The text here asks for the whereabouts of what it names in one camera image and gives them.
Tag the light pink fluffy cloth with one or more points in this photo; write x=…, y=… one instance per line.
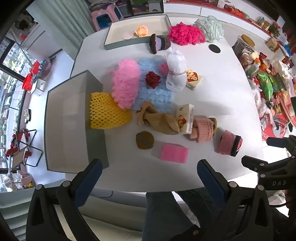
x=126, y=83

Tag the tan sock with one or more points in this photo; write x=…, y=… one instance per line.
x=159, y=120

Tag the red plastic basin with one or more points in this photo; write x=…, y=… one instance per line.
x=27, y=82
x=34, y=66

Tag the hot pink fluffy yarn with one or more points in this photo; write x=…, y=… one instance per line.
x=185, y=34

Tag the yellow foam net sleeve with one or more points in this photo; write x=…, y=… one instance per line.
x=106, y=111

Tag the glass jar with gold lid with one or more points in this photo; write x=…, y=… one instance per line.
x=245, y=48

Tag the pink sponge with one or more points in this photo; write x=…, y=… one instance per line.
x=173, y=153

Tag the black folding chair frame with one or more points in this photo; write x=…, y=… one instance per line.
x=32, y=148

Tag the orange print tissue pack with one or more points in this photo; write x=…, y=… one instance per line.
x=193, y=78

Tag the white low cabinet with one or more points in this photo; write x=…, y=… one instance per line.
x=39, y=39

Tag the cream print tissue pack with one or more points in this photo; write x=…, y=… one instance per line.
x=183, y=118

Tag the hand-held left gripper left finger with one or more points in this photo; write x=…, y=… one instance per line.
x=89, y=183

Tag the pink plastic stool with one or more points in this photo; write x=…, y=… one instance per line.
x=106, y=14

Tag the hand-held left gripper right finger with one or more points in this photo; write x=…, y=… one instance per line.
x=210, y=180

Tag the black round table cap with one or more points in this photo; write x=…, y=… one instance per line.
x=214, y=48

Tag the pink knit sock roll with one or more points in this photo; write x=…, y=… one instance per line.
x=203, y=129

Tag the round pale pink pad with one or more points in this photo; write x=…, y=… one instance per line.
x=127, y=35

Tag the pair of slippers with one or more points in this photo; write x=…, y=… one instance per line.
x=26, y=115

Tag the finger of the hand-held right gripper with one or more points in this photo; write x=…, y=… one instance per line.
x=254, y=163
x=281, y=141

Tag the pink and black sock roll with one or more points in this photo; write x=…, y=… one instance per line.
x=227, y=142

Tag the glass display cabinet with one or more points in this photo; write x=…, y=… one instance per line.
x=143, y=7

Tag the dark red fabric flower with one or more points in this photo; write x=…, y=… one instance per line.
x=152, y=79

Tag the person's jeans leg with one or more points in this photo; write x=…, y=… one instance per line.
x=161, y=213

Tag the mint green bath pouf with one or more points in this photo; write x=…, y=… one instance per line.
x=210, y=29

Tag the light blue fluffy mat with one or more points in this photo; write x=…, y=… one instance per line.
x=153, y=97

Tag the large grey cardboard box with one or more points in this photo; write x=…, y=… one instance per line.
x=67, y=120

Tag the red display ledge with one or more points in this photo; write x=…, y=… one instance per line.
x=248, y=22

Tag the pile of snack packets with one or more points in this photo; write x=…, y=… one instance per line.
x=268, y=83

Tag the white printed sack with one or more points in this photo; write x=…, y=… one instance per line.
x=101, y=3

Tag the brown round pad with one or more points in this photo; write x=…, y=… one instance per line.
x=144, y=140

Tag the purple basin with clothes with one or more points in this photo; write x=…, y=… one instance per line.
x=45, y=67

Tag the pale green curtain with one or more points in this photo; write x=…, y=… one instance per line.
x=13, y=217
x=64, y=16

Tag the shallow grey tray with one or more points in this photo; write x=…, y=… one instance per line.
x=129, y=25

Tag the small white wooden stool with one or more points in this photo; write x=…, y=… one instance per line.
x=40, y=84

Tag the orange fabric flower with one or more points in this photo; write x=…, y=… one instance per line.
x=141, y=31

